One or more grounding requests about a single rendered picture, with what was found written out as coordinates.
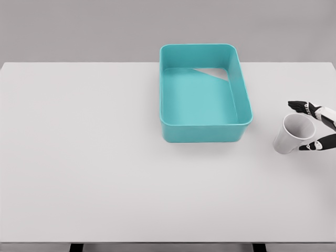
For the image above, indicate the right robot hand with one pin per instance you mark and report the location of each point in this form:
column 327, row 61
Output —
column 324, row 113

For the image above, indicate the white paper cup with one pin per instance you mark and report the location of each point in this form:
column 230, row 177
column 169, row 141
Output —
column 284, row 140

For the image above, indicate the teal rectangular plastic basket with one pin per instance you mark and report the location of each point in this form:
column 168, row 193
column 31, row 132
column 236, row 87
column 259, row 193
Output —
column 199, row 105

